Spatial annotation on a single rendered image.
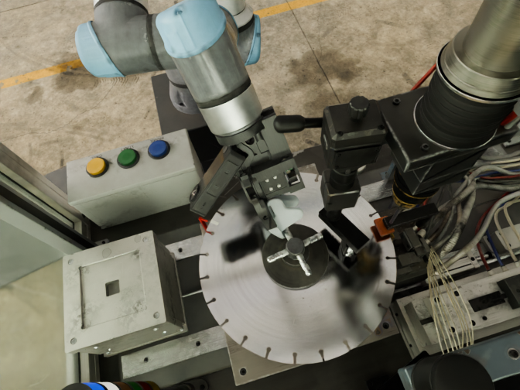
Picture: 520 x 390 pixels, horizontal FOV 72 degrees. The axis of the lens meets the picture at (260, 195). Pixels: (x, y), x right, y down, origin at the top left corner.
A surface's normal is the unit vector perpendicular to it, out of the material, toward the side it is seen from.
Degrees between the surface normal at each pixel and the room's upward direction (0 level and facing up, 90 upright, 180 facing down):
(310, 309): 0
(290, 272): 5
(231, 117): 60
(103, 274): 0
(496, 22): 90
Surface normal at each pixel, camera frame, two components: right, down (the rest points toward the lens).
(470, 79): -0.70, 0.53
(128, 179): -0.09, -0.45
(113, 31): -0.05, -0.11
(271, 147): 0.11, 0.54
